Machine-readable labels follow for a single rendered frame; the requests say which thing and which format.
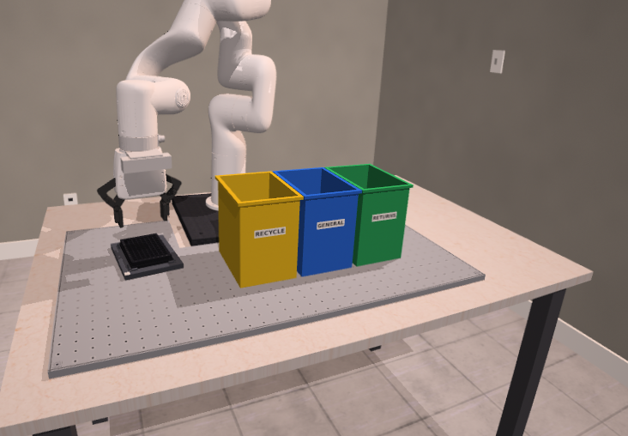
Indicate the yellow open bin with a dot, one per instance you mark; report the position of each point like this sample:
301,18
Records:
258,239

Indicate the blue bin with label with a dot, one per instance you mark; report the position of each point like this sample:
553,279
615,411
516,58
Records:
327,219

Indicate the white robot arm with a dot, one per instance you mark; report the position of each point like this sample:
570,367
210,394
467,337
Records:
139,101

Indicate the green open bin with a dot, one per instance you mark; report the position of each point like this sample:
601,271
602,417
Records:
381,212

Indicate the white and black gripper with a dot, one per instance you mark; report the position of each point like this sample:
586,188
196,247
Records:
137,185

